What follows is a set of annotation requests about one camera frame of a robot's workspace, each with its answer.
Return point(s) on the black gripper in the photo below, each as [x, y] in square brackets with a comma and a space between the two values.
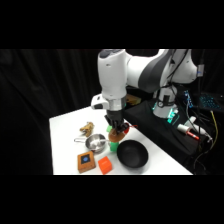
[114, 117]

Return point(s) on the brown potato toy red cap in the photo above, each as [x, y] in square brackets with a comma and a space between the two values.
[116, 136]

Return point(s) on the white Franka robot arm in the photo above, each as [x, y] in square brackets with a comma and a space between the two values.
[133, 71]

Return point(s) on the black bowl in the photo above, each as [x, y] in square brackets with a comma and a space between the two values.
[132, 156]

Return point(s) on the small silver metal pan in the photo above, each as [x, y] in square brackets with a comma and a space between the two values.
[95, 142]

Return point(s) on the tan plush animal toy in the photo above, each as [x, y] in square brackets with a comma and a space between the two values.
[87, 128]

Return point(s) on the black robot stand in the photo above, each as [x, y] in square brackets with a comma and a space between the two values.
[156, 130]

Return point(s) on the orange block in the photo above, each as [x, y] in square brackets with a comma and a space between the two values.
[105, 165]

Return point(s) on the brown wooden block blue print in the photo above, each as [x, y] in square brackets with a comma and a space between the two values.
[86, 161]

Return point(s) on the green lit control box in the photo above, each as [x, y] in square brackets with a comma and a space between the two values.
[173, 116]

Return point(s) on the white cylinder red tip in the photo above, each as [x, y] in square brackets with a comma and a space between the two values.
[186, 128]

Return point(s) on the blue lit electronics box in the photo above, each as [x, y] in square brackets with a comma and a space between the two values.
[188, 99]

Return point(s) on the black curtain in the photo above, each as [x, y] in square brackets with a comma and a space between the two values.
[33, 106]

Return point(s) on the backlit keyboard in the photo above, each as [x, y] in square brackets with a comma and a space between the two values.
[209, 101]

